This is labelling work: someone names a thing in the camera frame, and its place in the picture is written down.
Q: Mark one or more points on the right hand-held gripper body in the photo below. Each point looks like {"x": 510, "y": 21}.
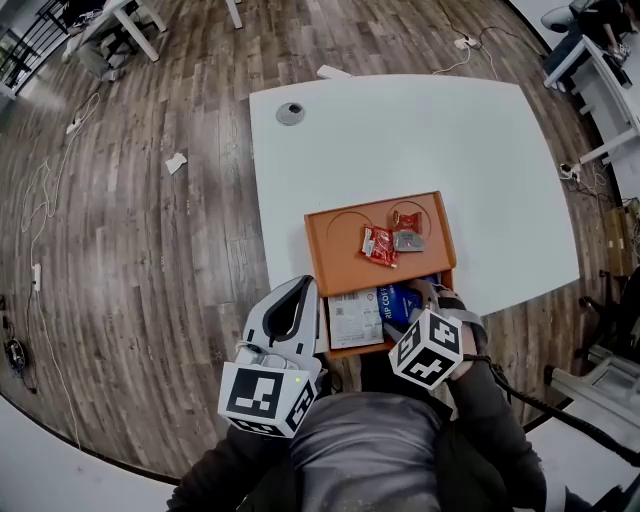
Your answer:
{"x": 425, "y": 350}

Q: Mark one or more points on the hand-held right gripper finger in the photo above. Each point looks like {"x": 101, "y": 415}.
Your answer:
{"x": 426, "y": 295}
{"x": 397, "y": 334}

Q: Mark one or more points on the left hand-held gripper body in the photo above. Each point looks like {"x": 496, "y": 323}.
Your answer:
{"x": 260, "y": 395}

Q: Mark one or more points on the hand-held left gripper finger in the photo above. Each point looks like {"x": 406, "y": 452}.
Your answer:
{"x": 255, "y": 330}
{"x": 309, "y": 330}

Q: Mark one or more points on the blue packet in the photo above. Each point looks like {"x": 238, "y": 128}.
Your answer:
{"x": 397, "y": 300}

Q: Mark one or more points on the white paper packet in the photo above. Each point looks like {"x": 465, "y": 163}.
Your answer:
{"x": 352, "y": 320}

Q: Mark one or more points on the red packet white label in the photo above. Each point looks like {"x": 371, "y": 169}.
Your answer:
{"x": 381, "y": 246}

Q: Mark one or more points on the dark red foil packet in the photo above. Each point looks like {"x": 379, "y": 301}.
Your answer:
{"x": 407, "y": 221}

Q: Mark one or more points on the person's right forearm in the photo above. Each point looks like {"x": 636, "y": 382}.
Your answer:
{"x": 485, "y": 425}

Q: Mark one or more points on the person's left forearm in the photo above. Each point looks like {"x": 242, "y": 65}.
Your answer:
{"x": 220, "y": 470}

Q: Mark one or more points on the person's right hand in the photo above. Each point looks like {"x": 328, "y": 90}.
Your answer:
{"x": 451, "y": 301}

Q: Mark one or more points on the person's right leg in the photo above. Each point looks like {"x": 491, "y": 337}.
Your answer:
{"x": 377, "y": 372}

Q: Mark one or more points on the person's leg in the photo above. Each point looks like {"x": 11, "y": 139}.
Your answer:
{"x": 332, "y": 382}
{"x": 377, "y": 372}

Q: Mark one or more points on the person's left leg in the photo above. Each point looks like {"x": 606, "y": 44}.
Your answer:
{"x": 332, "y": 382}

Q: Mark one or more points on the orange storage box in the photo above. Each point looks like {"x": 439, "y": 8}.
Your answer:
{"x": 340, "y": 240}

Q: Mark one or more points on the person's grey shirt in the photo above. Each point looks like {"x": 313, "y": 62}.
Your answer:
{"x": 365, "y": 450}

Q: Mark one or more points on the large white table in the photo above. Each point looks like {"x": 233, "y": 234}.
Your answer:
{"x": 400, "y": 140}

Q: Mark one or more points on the white equipment stand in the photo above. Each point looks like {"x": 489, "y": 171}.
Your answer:
{"x": 595, "y": 375}

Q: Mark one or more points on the crumpled white paper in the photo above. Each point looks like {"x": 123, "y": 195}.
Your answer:
{"x": 175, "y": 162}

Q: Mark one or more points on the black office chair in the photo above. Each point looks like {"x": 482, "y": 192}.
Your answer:
{"x": 615, "y": 310}

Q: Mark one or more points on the white power strip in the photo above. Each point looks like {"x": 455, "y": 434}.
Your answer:
{"x": 36, "y": 276}
{"x": 467, "y": 42}
{"x": 570, "y": 170}
{"x": 73, "y": 126}

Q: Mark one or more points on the cardboard box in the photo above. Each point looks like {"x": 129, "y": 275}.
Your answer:
{"x": 622, "y": 235}

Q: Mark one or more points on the white rectangular box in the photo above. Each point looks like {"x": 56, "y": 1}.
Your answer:
{"x": 334, "y": 73}

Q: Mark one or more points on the black round floor device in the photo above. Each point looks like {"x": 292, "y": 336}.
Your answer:
{"x": 15, "y": 354}

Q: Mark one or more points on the white backpack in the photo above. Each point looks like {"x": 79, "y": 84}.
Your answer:
{"x": 557, "y": 20}

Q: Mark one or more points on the black metal railing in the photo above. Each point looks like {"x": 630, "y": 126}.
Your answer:
{"x": 25, "y": 45}

